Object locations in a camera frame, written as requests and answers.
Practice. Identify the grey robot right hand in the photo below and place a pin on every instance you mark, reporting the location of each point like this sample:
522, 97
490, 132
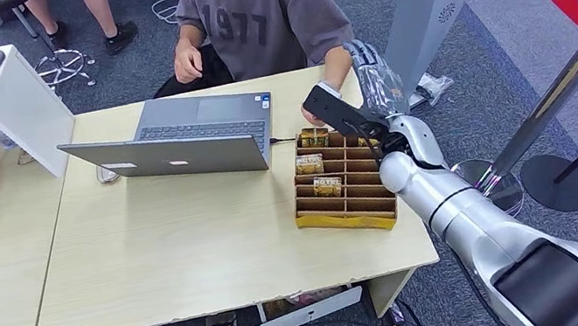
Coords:
378, 82

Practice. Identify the person's right hand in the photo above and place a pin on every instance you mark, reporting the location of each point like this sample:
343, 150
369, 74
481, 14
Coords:
188, 61

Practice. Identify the person's left hand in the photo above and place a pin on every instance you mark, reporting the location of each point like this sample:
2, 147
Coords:
311, 120

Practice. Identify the person's right forearm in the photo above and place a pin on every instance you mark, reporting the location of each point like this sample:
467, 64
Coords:
188, 34

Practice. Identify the person's left forearm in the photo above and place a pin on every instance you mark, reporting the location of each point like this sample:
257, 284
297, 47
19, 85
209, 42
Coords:
337, 65

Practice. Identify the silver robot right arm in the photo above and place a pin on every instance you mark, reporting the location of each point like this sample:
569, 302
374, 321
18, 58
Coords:
481, 223

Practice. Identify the person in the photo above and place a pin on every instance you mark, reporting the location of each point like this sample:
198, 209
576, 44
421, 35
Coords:
264, 13
96, 12

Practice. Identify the wooden card holder box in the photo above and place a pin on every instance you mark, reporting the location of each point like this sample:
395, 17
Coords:
333, 219

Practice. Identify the clear plastic bag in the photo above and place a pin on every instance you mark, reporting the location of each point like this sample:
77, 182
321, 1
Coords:
434, 85

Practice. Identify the silver kiosk stand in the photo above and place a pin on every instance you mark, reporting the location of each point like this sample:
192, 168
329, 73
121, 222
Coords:
427, 3

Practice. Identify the grey laptop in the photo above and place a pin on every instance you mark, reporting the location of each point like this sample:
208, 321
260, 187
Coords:
193, 154

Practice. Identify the black stool with chrome base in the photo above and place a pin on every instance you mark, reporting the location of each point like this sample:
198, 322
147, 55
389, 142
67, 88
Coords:
61, 65

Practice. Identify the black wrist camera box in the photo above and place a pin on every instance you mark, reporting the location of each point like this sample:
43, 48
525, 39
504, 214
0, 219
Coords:
339, 112

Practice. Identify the chrome stanchion post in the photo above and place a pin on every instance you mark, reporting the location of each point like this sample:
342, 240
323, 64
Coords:
549, 103

